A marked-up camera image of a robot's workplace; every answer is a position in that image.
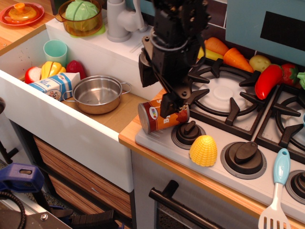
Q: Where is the yellow corn cob toy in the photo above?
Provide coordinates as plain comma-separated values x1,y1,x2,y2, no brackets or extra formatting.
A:
189,135,218,167

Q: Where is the yellow potato toy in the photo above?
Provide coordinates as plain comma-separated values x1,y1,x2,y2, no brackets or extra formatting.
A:
249,55,271,73

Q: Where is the yellow bell pepper toy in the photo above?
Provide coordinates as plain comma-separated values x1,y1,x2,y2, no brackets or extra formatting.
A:
41,61,66,80

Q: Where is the steel pot with handles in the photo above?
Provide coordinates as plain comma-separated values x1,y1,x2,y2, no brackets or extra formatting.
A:
62,75,132,115

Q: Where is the yellow banana toy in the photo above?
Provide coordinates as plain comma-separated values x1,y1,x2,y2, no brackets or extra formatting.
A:
197,47,224,61

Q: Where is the orange beans can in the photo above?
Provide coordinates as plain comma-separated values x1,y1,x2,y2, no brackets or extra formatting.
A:
138,99,190,134

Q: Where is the large orange carrot toy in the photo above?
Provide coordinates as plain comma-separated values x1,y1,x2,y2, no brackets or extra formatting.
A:
223,48,254,73

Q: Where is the red strawberry toy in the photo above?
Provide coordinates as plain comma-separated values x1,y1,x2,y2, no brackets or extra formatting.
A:
281,63,298,86

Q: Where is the blue clamp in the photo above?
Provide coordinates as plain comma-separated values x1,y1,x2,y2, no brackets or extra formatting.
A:
0,163,45,193

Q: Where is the grey toy faucet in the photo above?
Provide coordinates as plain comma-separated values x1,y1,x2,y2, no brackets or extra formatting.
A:
107,0,148,42

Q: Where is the black burner grate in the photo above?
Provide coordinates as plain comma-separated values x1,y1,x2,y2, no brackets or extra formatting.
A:
255,84,305,164
190,59,275,140

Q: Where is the green cabbage toy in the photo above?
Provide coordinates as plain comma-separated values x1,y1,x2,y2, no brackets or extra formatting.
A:
65,0,99,31

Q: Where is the black stove knob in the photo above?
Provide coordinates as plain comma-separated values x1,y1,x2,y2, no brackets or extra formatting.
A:
285,170,305,205
220,142,267,180
171,121,206,150

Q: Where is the mint green cup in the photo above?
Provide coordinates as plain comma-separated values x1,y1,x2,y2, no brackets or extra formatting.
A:
43,40,68,67

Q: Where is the black braided cable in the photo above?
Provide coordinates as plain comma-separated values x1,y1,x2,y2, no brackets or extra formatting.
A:
0,190,26,229

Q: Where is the orange plate with lid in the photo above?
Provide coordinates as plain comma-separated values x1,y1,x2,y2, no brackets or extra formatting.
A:
0,2,45,26

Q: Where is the blue white toy spatula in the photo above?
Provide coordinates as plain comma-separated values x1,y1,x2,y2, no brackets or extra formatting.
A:
258,148,291,229

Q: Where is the red chili pepper toy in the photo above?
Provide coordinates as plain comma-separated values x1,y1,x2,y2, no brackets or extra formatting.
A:
254,64,284,100

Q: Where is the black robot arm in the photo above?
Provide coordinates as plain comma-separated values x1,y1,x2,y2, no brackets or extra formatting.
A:
139,0,211,117

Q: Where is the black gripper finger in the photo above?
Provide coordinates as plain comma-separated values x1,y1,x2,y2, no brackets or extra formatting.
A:
160,93,188,118
139,53,158,87

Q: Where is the green leafy toy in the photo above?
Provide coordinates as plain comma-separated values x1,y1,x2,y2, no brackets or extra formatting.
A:
297,73,305,90

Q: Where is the middle black stove knob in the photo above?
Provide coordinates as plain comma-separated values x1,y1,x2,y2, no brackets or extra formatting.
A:
220,142,267,180

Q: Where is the black right burner grate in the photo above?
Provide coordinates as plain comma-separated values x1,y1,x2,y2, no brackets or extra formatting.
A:
255,84,305,164

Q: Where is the orange transparent pot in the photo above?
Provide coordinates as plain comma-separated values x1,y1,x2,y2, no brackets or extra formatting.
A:
55,0,103,37

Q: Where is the small orange carrot toy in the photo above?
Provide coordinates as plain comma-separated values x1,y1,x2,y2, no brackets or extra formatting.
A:
204,37,229,56

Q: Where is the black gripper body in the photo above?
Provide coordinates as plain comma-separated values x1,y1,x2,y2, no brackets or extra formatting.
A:
141,35,203,98

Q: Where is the left black stove knob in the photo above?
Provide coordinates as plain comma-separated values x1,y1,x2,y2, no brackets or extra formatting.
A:
171,121,206,150

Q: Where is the white toy sink basin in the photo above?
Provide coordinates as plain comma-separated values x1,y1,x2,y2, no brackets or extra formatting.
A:
0,20,162,192

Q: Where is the black left burner grate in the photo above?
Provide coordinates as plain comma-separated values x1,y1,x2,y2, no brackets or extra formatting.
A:
190,59,275,140

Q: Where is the black oven door handle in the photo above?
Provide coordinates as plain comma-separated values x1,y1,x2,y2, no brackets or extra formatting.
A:
149,180,223,229

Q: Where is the red tomato toy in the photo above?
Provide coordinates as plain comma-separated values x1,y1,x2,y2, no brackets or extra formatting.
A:
66,60,87,80

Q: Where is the right black stove knob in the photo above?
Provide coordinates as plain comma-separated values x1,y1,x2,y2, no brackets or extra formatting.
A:
285,170,305,205

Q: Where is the blue white milk carton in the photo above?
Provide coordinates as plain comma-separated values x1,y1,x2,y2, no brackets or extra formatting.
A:
29,73,81,101

